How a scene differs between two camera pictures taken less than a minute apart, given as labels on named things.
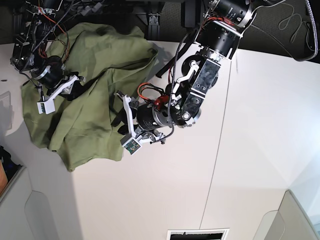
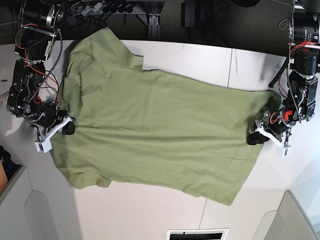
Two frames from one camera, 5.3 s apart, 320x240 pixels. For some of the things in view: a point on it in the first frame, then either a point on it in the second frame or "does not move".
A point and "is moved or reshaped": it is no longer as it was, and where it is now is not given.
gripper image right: x=145 y=120 to x=275 y=126
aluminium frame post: x=154 y=27 does not move
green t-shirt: x=111 y=58 is moved or reshaped
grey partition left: x=26 y=214 does not move
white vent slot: x=207 y=234 does not move
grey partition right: x=290 y=222 does not move
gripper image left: x=51 y=76 to x=49 y=120
